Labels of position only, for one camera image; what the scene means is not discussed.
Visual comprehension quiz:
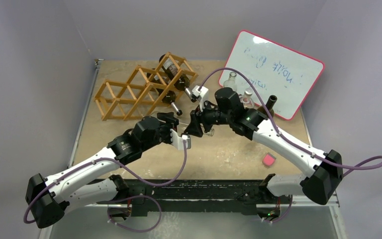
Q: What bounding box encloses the pink eraser block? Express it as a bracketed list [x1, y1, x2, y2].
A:
[262, 153, 276, 167]

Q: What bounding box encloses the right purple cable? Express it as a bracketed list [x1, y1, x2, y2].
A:
[195, 67, 382, 171]

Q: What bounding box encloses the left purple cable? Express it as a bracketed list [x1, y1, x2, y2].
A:
[23, 140, 189, 225]

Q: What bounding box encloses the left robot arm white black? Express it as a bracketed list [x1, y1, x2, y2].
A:
[23, 113, 191, 229]

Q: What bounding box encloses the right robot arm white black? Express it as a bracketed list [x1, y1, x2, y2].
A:
[185, 86, 343, 205]

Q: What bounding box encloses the olive green wine bottle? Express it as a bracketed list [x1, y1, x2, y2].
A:
[151, 75, 183, 116]

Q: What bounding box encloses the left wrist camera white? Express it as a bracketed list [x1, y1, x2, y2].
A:
[179, 134, 191, 150]

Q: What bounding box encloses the clear square glass bottle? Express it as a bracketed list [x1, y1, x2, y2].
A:
[174, 120, 215, 137]

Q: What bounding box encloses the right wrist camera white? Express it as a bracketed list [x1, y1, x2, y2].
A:
[191, 85, 209, 112]

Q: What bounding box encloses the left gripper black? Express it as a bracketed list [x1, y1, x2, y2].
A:
[142, 113, 179, 152]

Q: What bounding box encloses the wooden lattice wine rack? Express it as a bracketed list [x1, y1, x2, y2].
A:
[94, 62, 186, 121]

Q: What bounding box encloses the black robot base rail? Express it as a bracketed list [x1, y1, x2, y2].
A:
[110, 179, 291, 219]

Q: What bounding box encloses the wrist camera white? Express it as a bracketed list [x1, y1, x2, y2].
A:
[179, 134, 191, 150]
[191, 85, 209, 112]

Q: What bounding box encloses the clear bottle green label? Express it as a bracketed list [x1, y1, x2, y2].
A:
[239, 88, 255, 109]

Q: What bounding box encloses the purple cable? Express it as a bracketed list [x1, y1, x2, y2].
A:
[23, 140, 189, 225]
[195, 67, 382, 171]

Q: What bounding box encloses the dark bottle beige label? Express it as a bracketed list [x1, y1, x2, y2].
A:
[159, 53, 198, 102]

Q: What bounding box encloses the pink framed whiteboard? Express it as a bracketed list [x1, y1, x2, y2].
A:
[218, 30, 325, 120]

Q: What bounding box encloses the dark green wine bottle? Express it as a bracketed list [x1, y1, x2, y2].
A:
[257, 95, 277, 117]

